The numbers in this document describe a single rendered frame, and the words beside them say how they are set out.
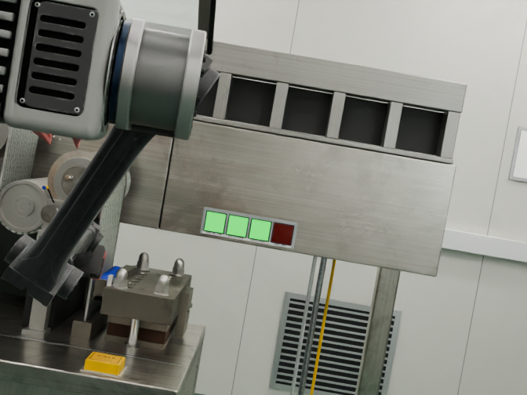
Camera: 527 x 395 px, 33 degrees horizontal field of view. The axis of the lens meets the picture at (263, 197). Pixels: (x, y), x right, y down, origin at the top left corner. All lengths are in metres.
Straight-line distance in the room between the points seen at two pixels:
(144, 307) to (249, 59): 0.73
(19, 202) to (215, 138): 0.56
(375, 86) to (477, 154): 2.46
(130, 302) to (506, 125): 3.13
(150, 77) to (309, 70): 1.45
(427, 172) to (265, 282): 2.46
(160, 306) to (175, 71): 1.15
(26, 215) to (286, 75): 0.76
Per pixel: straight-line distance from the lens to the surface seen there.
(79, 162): 2.06
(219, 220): 2.35
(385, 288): 2.55
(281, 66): 2.36
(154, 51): 0.94
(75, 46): 0.93
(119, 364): 1.83
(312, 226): 2.35
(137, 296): 2.03
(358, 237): 2.36
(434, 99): 2.39
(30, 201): 2.10
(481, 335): 4.89
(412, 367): 4.86
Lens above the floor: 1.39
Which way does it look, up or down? 3 degrees down
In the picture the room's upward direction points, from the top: 10 degrees clockwise
